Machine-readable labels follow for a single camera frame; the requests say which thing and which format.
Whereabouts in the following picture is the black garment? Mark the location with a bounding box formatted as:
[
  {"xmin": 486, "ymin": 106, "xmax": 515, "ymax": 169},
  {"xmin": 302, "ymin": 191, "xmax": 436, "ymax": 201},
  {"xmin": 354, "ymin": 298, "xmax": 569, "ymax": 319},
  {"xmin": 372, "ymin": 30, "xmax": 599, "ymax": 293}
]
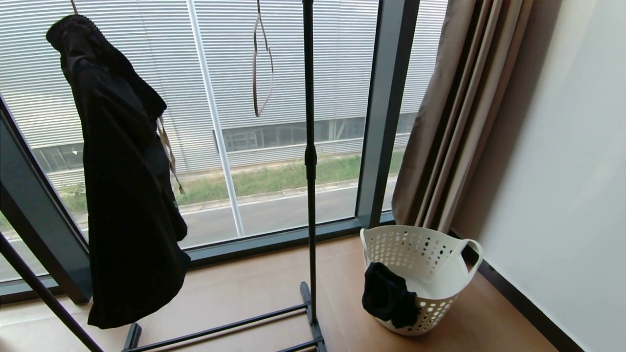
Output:
[
  {"xmin": 362, "ymin": 262, "xmax": 421, "ymax": 329},
  {"xmin": 45, "ymin": 15, "xmax": 191, "ymax": 330}
]

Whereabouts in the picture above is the black clothes rack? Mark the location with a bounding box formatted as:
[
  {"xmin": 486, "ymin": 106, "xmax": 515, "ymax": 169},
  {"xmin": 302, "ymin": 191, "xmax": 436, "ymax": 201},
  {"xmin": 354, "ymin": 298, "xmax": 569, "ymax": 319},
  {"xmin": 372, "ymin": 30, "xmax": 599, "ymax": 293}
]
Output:
[{"xmin": 0, "ymin": 0, "xmax": 327, "ymax": 352}]

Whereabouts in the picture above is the white laundry basket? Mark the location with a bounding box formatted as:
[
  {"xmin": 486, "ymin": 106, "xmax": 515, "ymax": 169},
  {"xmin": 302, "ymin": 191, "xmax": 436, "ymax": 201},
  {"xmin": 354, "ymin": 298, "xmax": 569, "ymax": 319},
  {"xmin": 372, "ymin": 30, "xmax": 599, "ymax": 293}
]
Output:
[{"xmin": 360, "ymin": 225, "xmax": 484, "ymax": 337}]

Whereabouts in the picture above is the window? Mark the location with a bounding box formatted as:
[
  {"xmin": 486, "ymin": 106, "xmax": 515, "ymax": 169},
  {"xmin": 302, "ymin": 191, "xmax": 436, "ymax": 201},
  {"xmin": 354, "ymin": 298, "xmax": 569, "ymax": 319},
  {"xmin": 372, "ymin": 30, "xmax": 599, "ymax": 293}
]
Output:
[{"xmin": 0, "ymin": 0, "xmax": 448, "ymax": 305}]

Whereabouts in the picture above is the beige curtain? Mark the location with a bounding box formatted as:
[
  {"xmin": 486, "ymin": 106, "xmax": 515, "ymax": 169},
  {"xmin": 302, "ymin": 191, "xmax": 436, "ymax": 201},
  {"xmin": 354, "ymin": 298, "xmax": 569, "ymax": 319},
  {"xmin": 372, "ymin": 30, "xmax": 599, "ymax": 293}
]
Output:
[{"xmin": 391, "ymin": 0, "xmax": 535, "ymax": 234}]

